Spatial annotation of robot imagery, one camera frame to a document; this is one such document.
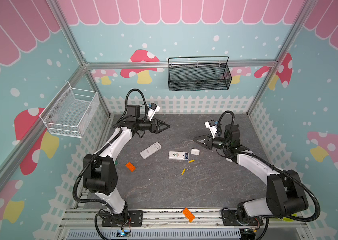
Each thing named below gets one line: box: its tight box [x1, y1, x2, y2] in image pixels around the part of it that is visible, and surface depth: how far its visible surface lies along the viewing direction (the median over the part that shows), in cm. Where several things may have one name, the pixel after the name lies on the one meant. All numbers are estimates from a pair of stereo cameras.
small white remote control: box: [168, 151, 189, 161], surface depth 98 cm
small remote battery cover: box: [191, 148, 200, 156], surface depth 101 cm
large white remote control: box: [139, 142, 162, 159], surface depth 101 cm
